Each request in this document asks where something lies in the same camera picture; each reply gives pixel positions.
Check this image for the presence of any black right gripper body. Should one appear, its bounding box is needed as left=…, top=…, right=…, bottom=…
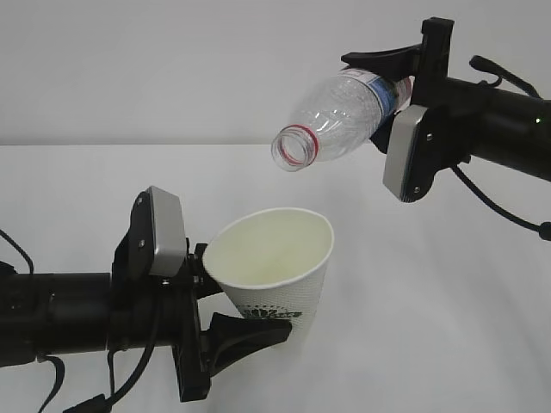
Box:
left=369, top=17, right=455, bottom=154

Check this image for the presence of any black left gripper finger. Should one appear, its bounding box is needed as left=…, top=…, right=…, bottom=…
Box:
left=200, top=313, right=292, bottom=374
left=191, top=243, right=223, bottom=299

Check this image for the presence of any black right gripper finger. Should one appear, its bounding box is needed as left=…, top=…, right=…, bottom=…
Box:
left=341, top=44, right=422, bottom=80

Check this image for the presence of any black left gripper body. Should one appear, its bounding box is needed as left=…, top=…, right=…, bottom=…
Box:
left=170, top=243, right=211, bottom=391

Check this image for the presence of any white paper cup green logo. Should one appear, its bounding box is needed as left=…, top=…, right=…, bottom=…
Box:
left=202, top=207, right=335, bottom=348

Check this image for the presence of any clear plastic water bottle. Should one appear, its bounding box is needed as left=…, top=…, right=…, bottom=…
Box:
left=271, top=68, right=412, bottom=172

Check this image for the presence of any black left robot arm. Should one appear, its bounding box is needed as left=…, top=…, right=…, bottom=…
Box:
left=1, top=243, right=292, bottom=402

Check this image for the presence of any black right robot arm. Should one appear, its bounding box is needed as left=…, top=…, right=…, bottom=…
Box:
left=341, top=17, right=550, bottom=199

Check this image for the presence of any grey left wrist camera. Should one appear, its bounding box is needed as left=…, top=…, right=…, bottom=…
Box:
left=112, top=186, right=189, bottom=281

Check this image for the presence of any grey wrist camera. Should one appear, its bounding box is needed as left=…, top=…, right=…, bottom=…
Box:
left=383, top=105, right=456, bottom=203
left=112, top=186, right=189, bottom=281

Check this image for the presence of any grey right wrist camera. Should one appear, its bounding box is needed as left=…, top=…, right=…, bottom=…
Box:
left=383, top=105, right=456, bottom=203

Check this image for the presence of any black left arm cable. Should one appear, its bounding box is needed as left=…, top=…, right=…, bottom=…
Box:
left=0, top=230, right=163, bottom=413

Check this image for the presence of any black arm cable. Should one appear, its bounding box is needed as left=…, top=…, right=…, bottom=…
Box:
left=0, top=230, right=163, bottom=413
left=450, top=54, right=551, bottom=243

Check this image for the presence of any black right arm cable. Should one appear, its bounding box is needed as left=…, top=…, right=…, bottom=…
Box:
left=450, top=54, right=551, bottom=243

